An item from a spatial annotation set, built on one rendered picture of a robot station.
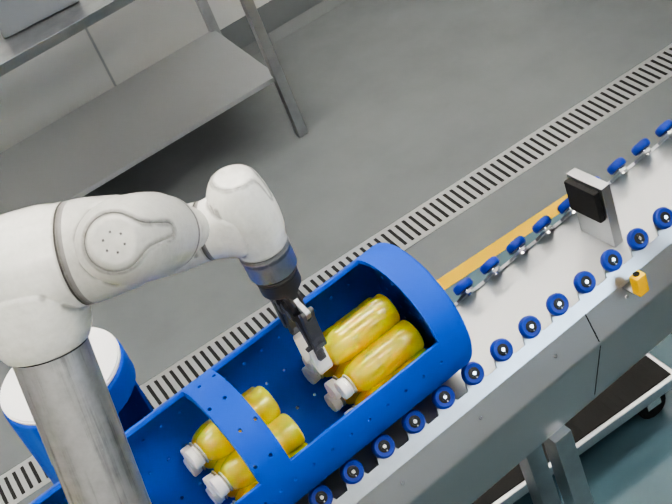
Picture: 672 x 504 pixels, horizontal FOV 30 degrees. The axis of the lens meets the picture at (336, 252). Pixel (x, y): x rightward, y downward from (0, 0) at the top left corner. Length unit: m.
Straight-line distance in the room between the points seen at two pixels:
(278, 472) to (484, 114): 2.84
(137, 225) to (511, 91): 3.53
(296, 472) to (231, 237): 0.43
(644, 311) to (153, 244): 1.39
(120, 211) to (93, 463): 0.35
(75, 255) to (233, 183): 0.56
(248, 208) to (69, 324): 0.54
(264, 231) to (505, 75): 3.04
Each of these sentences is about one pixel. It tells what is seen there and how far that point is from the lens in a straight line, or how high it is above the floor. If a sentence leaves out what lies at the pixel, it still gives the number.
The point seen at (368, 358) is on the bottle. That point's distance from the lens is 2.27.
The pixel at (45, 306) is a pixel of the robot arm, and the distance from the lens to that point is 1.54.
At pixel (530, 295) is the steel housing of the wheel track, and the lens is 2.57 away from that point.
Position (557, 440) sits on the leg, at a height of 0.63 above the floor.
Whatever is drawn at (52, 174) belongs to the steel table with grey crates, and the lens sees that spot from 4.99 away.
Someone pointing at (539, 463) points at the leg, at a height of 0.43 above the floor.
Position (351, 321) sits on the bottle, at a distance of 2.29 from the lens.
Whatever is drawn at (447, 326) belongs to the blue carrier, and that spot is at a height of 1.14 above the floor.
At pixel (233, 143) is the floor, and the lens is 5.20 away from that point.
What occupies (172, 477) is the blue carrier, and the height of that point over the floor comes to 1.02.
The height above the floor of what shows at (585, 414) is 0.15.
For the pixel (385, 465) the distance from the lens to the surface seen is 2.36.
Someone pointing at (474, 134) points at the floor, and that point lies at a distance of 4.71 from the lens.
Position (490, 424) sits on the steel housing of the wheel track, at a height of 0.86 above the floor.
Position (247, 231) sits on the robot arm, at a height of 1.50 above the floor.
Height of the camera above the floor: 2.64
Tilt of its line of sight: 37 degrees down
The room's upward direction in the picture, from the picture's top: 23 degrees counter-clockwise
